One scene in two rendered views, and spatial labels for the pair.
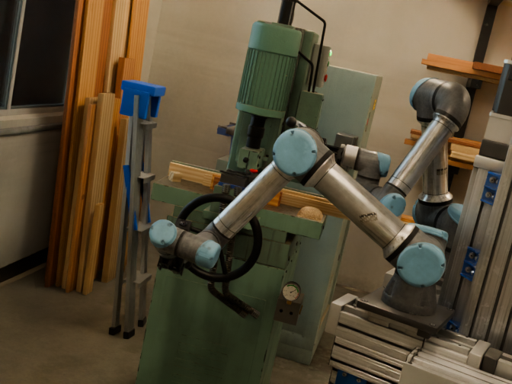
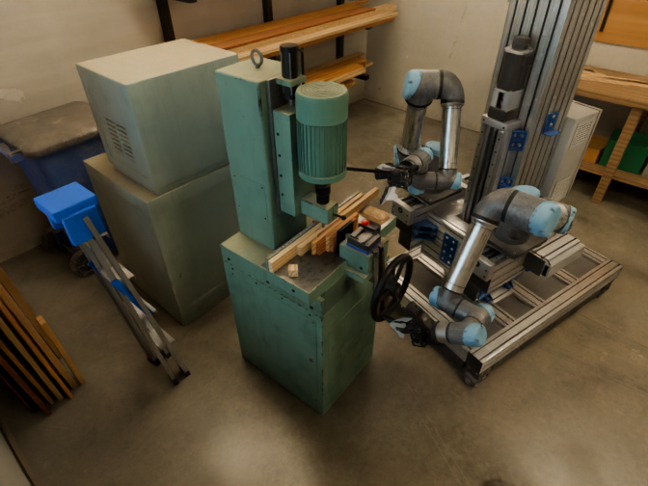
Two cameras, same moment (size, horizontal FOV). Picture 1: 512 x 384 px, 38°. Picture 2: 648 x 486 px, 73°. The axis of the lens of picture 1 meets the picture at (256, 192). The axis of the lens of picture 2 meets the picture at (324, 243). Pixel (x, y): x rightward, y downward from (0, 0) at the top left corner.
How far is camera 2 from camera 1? 237 cm
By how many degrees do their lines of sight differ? 59
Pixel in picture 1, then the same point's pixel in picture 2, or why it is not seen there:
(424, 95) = (429, 90)
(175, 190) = (323, 283)
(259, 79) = (338, 150)
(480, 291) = not seen: hidden behind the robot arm
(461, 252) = (496, 182)
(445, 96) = (453, 87)
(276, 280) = not seen: hidden behind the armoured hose
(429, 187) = (415, 145)
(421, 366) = (553, 261)
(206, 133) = not seen: outside the picture
